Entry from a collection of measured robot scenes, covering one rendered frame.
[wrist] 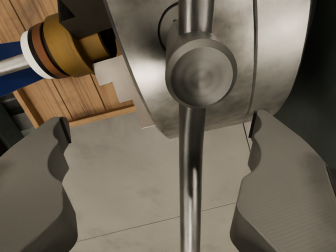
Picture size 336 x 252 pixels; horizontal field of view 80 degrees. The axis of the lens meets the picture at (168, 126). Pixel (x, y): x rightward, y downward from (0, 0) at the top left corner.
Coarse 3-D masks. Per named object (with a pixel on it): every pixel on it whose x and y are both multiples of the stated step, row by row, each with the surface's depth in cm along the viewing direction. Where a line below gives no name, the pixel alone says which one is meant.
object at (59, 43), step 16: (48, 16) 26; (32, 32) 25; (48, 32) 24; (64, 32) 24; (96, 32) 25; (32, 48) 25; (48, 48) 25; (64, 48) 25; (80, 48) 25; (96, 48) 26; (112, 48) 30; (48, 64) 26; (64, 64) 26; (80, 64) 26
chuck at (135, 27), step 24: (120, 0) 12; (144, 0) 12; (168, 0) 12; (216, 0) 12; (240, 0) 12; (120, 24) 13; (144, 24) 13; (216, 24) 13; (240, 24) 13; (120, 48) 14; (144, 48) 14; (240, 48) 14; (144, 72) 15; (240, 72) 15; (144, 96) 16; (168, 96) 16; (240, 96) 17; (168, 120) 19; (216, 120) 20; (240, 120) 22
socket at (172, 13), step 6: (174, 6) 12; (168, 12) 13; (174, 12) 13; (162, 18) 13; (168, 18) 13; (174, 18) 13; (162, 24) 13; (168, 24) 13; (162, 30) 13; (162, 36) 13; (162, 42) 14
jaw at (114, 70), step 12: (108, 60) 27; (120, 60) 27; (96, 72) 28; (108, 72) 27; (120, 72) 27; (120, 84) 28; (132, 84) 28; (120, 96) 28; (132, 96) 28; (144, 108) 29; (144, 120) 29
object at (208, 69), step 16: (176, 32) 8; (192, 32) 7; (208, 32) 7; (176, 48) 6; (192, 48) 6; (208, 48) 6; (224, 48) 6; (176, 64) 6; (192, 64) 6; (208, 64) 6; (224, 64) 6; (176, 80) 6; (192, 80) 6; (208, 80) 6; (224, 80) 6; (176, 96) 6; (192, 96) 6; (208, 96) 6; (224, 96) 6
